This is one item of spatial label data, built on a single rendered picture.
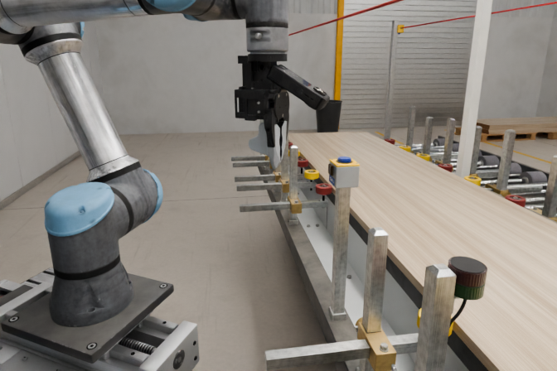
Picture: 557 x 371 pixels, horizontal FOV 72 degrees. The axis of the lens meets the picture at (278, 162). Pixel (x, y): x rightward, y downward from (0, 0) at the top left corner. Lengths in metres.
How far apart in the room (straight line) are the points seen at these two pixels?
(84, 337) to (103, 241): 0.17
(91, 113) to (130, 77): 7.48
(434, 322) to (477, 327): 0.35
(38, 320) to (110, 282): 0.15
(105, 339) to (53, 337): 0.09
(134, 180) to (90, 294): 0.23
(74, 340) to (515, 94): 10.41
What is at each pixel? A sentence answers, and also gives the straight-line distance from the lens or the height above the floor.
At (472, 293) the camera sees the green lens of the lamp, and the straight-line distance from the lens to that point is 0.73.
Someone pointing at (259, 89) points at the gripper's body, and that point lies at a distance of 0.70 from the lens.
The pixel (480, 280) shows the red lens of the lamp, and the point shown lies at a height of 1.16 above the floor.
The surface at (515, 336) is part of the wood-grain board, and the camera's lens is 1.10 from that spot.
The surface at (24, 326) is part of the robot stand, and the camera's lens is 0.89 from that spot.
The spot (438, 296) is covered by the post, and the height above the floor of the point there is 1.13.
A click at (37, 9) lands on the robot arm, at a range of 0.75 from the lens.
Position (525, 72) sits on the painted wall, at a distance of 10.77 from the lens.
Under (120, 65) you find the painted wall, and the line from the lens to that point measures 8.39.
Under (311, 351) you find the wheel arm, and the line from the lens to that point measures 1.00.
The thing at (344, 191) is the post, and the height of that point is 1.13.
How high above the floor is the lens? 1.51
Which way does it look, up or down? 15 degrees down
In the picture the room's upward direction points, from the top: straight up
